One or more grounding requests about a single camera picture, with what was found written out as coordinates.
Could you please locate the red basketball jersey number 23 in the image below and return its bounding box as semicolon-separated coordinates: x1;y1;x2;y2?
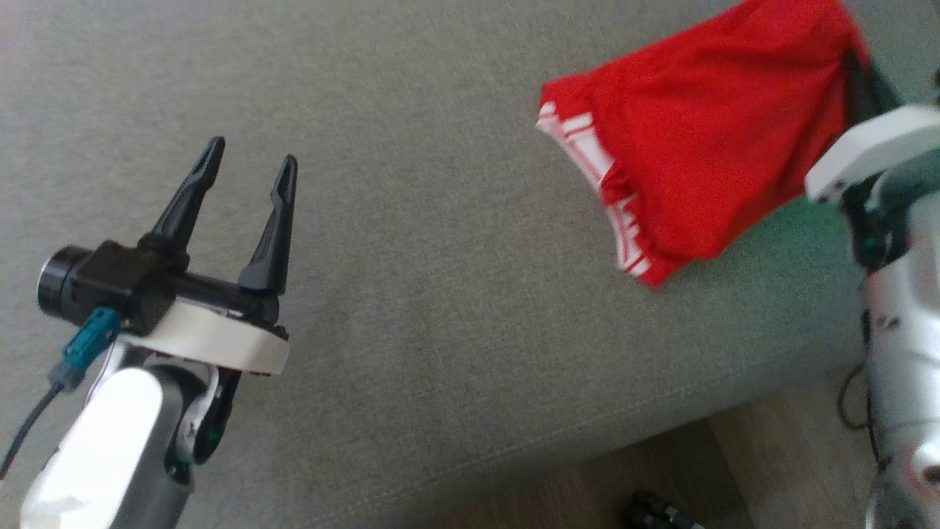
535;0;871;289

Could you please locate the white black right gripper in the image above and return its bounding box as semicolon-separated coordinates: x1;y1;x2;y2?
804;48;940;210

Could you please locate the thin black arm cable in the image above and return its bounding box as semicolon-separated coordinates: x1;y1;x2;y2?
837;360;882;471

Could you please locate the black cable with teal plug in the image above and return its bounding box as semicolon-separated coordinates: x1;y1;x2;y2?
0;307;122;482

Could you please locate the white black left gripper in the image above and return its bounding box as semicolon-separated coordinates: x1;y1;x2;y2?
120;136;299;377

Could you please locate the grey sofa seat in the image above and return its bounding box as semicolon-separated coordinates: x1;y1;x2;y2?
0;0;940;529

